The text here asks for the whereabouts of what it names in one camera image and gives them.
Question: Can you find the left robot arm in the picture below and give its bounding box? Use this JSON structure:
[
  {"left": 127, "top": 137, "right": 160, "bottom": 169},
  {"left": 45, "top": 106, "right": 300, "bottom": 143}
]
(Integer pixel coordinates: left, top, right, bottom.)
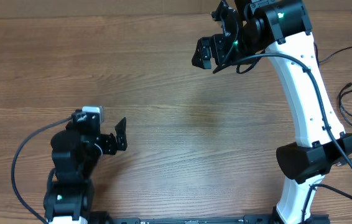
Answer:
[{"left": 44, "top": 106, "right": 127, "bottom": 224}]

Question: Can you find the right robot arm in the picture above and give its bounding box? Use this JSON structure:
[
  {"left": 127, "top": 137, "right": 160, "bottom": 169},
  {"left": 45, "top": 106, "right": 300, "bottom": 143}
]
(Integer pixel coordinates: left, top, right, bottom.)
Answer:
[{"left": 192, "top": 1, "right": 352, "bottom": 223}]

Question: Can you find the cardboard back wall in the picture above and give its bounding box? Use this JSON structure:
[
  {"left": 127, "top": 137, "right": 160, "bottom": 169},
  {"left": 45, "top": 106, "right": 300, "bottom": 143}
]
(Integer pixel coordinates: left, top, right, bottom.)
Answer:
[{"left": 0, "top": 0, "right": 352, "bottom": 20}]

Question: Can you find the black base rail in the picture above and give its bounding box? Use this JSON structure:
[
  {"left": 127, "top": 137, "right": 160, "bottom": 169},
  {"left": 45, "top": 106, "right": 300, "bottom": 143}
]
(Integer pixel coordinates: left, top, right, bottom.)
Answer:
[{"left": 88, "top": 212, "right": 283, "bottom": 224}]

